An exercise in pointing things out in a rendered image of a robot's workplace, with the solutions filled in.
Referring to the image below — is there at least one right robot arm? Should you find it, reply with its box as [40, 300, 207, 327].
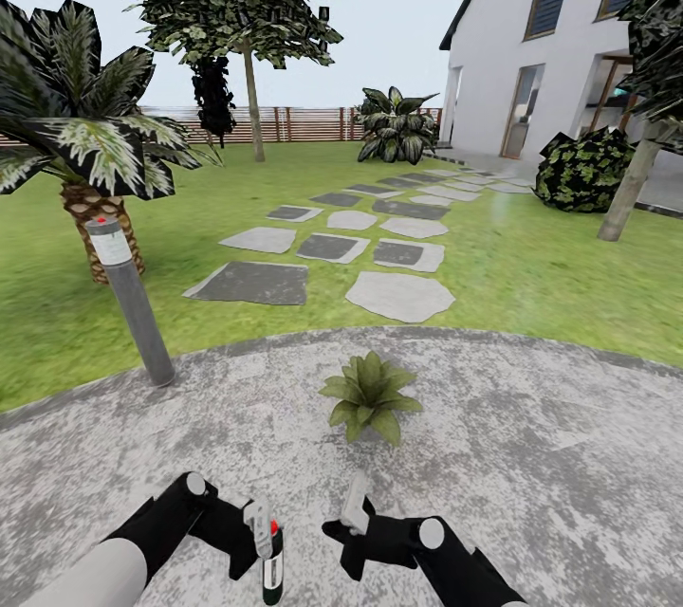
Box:
[322, 471, 531, 607]

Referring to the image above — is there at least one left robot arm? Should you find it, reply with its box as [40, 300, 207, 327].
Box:
[18, 471, 274, 607]

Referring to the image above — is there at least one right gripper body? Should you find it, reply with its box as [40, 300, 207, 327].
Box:
[341, 496, 391, 581]

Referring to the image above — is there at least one insectifuge atomizer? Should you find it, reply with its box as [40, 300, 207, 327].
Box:
[263, 526, 284, 606]

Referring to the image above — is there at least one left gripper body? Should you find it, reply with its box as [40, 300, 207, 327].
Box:
[209, 504, 260, 580]

